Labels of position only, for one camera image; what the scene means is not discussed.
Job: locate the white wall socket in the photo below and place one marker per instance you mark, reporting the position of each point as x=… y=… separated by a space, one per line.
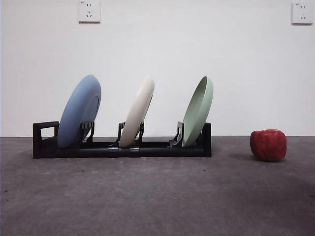
x=89 y=12
x=302 y=13

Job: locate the blue plate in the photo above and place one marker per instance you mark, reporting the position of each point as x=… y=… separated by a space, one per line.
x=76 y=110

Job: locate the green plate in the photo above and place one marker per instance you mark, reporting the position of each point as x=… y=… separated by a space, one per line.
x=197 y=118

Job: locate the cream yellow plate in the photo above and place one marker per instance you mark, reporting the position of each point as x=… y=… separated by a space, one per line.
x=135 y=115

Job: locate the black plastic plate rack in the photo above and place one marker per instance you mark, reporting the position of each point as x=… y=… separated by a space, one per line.
x=49 y=150

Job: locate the red apple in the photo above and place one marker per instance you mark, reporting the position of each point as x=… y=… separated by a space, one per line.
x=268 y=145

